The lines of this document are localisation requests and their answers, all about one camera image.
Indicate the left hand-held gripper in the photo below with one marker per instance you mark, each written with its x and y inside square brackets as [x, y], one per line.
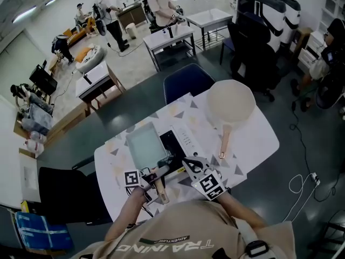
[132, 178]

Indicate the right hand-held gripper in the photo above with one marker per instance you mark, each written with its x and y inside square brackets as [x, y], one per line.
[211, 186]

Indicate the white induction cooker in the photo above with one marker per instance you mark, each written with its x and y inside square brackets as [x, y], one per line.
[186, 142]

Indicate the person's left forearm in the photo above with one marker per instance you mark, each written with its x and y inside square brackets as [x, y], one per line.
[126, 212]

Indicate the person's right forearm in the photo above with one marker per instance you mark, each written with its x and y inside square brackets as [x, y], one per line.
[240, 209]

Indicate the triangle patterned tablecloth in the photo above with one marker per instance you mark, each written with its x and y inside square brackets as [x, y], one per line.
[186, 109]

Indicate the person's beige printed t-shirt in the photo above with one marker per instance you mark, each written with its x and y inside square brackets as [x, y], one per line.
[183, 225]

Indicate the white oval table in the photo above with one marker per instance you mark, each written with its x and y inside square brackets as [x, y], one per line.
[258, 144]

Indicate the dark blue chair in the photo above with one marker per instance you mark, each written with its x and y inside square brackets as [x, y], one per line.
[188, 82]

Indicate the long wooden board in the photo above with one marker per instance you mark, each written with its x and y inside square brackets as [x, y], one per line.
[67, 124]

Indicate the black office chair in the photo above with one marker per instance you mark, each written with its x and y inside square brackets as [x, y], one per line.
[62, 193]

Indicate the wooden sink cabinet white top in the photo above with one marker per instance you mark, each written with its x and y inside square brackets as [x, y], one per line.
[97, 73]

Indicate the black faucet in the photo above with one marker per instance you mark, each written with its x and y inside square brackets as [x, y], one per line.
[87, 80]
[170, 32]

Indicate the white power strip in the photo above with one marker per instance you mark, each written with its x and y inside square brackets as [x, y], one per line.
[315, 179]

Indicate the black gaming chair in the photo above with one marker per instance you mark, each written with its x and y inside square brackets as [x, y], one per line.
[253, 58]

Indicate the large clear water bottle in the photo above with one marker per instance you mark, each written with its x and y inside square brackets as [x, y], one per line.
[37, 136]
[35, 148]

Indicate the plastic covered cabinet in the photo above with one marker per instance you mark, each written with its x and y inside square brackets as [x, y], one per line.
[40, 119]

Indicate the beige trash bin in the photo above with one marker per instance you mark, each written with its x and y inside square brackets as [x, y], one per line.
[132, 31]

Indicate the orange cushion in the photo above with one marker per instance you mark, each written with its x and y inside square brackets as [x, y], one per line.
[83, 54]

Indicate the white panel board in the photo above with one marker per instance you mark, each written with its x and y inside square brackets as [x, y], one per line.
[28, 177]

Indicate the blue wrapped package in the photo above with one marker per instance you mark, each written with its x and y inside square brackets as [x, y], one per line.
[40, 231]

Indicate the black cabinet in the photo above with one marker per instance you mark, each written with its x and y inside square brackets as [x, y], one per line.
[43, 81]

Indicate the yellow black box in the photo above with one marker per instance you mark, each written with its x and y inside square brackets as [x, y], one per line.
[25, 206]

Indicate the brown wooden sink cabinet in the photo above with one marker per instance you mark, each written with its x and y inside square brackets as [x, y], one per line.
[132, 15]

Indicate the white drawer cabinet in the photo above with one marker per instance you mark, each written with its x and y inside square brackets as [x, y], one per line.
[307, 58]

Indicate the orange sofa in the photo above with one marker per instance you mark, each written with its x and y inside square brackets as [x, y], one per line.
[70, 36]

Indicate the white black massage chair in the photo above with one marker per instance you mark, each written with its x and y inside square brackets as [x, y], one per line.
[269, 15]
[292, 15]

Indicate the ceiling light panel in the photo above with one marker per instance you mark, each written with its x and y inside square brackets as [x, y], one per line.
[24, 14]
[51, 1]

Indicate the white cupboard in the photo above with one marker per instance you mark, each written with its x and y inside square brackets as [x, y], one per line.
[331, 7]

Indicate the steel frame sink table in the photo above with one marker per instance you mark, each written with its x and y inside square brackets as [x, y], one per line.
[159, 39]

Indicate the white steel frame table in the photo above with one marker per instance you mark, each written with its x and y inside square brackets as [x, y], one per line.
[210, 17]

